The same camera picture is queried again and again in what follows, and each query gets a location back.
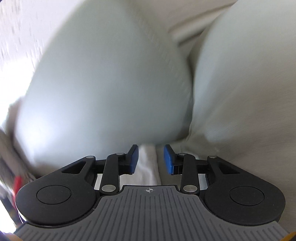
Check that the white printed t-shirt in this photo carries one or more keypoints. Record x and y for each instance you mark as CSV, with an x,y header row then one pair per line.
x,y
147,171

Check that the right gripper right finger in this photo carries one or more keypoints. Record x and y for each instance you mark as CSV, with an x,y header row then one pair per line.
x,y
185,165

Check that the grey green sofa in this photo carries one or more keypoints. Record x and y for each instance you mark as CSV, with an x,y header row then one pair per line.
x,y
85,78

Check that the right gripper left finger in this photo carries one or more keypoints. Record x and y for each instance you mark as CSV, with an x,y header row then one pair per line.
x,y
116,165

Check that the stack of folded clothes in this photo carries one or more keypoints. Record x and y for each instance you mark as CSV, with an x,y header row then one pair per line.
x,y
14,172

